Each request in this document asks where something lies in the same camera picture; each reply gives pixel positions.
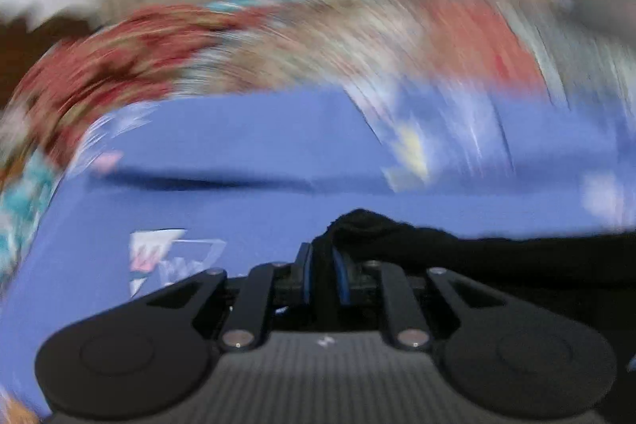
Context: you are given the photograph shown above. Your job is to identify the black pants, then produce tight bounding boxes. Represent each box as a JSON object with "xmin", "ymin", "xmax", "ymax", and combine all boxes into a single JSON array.
[{"xmin": 311, "ymin": 207, "xmax": 636, "ymax": 355}]

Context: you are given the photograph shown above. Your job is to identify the blue patterned bed sheet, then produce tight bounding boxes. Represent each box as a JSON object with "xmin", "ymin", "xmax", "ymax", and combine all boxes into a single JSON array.
[{"xmin": 1, "ymin": 82, "xmax": 635, "ymax": 410}]

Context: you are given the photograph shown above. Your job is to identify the red floral quilt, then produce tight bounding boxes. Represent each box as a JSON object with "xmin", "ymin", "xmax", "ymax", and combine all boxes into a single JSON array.
[{"xmin": 1, "ymin": 0, "xmax": 545, "ymax": 269}]

